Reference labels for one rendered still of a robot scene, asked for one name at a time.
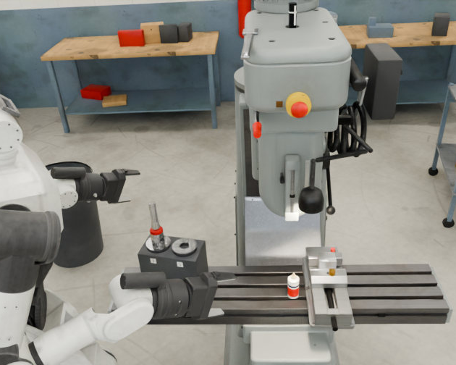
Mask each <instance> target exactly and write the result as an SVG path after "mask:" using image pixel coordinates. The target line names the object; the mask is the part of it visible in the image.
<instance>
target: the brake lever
mask: <svg viewBox="0 0 456 365"><path fill-rule="evenodd" d="M261 129H262V124H261V123H260V122H259V112H258V111H255V122H254V123H253V136H254V137H255V138H260V137H261Z"/></svg>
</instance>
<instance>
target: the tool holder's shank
mask: <svg viewBox="0 0 456 365"><path fill-rule="evenodd" d="M148 206H149V210H150V215H151V228H152V229H153V230H154V231H157V230H159V228H160V224H159V220H158V215H157V210H156V202H155V201H151V202H148Z"/></svg>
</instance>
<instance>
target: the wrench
mask: <svg viewBox="0 0 456 365"><path fill-rule="evenodd" d="M242 35H245V41H244V45H243V48H242V53H241V57H240V58H241V59H250V53H251V49H252V44H253V36H255V35H258V28H255V29H254V32H247V29H243V32H242Z"/></svg>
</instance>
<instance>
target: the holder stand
mask: <svg viewBox="0 0 456 365"><path fill-rule="evenodd" d="M164 239H165V243H164V244H163V245H162V246H153V245H152V242H151V234H150V235H149V236H148V238H147V239H146V241H145V242H144V244H143V246H142V248H141V249H140V250H139V252H138V260H139V264H140V270H141V272H164V274H165V275H166V279H181V280H183V281H184V279H185V278H186V277H198V276H199V274H201V273H203V272H208V262H207V254H206V242H205V241H204V240H196V239H191V238H178V237H172V236H166V235H165V236H164Z"/></svg>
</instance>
